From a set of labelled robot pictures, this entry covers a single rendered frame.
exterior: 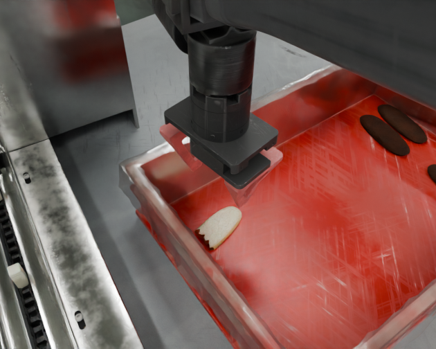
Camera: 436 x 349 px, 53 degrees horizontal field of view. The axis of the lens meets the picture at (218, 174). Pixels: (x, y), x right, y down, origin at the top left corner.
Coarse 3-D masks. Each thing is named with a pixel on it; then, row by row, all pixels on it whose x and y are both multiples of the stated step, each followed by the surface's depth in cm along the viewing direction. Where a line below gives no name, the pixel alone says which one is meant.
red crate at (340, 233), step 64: (320, 128) 69; (192, 192) 61; (256, 192) 61; (320, 192) 61; (384, 192) 61; (256, 256) 54; (320, 256) 54; (384, 256) 54; (320, 320) 49; (384, 320) 49
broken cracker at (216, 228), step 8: (224, 208) 58; (232, 208) 58; (216, 216) 57; (224, 216) 57; (232, 216) 57; (240, 216) 57; (208, 224) 56; (216, 224) 56; (224, 224) 56; (232, 224) 56; (200, 232) 55; (208, 232) 55; (216, 232) 55; (224, 232) 55; (232, 232) 56; (208, 240) 54; (216, 240) 54; (216, 248) 55
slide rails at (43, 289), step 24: (0, 168) 60; (24, 216) 55; (0, 240) 52; (24, 240) 52; (0, 264) 50; (24, 264) 50; (0, 288) 48; (48, 288) 48; (0, 312) 46; (48, 312) 46; (24, 336) 45; (48, 336) 45
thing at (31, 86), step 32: (0, 0) 47; (32, 0) 49; (64, 0) 51; (96, 0) 53; (0, 32) 49; (32, 32) 51; (64, 32) 53; (96, 32) 55; (0, 64) 52; (32, 64) 54; (64, 64) 56; (96, 64) 58; (0, 96) 55; (32, 96) 57; (64, 96) 59; (96, 96) 62; (128, 96) 64; (0, 128) 57; (32, 128) 60; (64, 128) 63
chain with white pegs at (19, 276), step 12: (0, 192) 58; (0, 204) 57; (0, 216) 57; (0, 228) 55; (12, 228) 55; (12, 240) 54; (12, 252) 53; (12, 264) 51; (12, 276) 47; (24, 276) 48; (24, 300) 49; (36, 336) 47; (36, 348) 45; (48, 348) 45
